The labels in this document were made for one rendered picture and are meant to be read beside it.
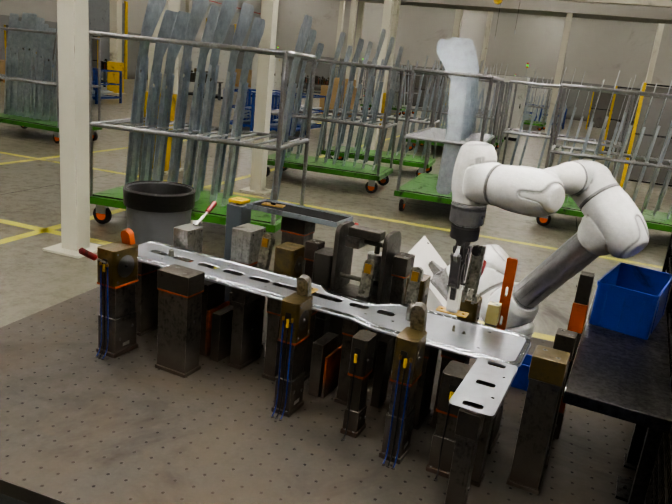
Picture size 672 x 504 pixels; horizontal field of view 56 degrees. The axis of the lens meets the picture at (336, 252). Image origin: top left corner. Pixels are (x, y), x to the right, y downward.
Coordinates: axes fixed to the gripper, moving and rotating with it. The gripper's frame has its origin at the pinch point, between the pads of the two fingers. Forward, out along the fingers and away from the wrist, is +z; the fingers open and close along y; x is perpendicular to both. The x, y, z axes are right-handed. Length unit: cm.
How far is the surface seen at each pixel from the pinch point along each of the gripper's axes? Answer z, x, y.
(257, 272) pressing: 11, 68, 10
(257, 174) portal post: 87, 408, 547
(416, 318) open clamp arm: 3.4, 5.9, -12.7
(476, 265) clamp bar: -4.3, -0.3, 20.5
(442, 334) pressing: 11.3, 1.8, 0.5
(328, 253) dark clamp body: 3, 49, 23
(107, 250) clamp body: 5, 105, -19
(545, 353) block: 5.4, -26.0, -8.6
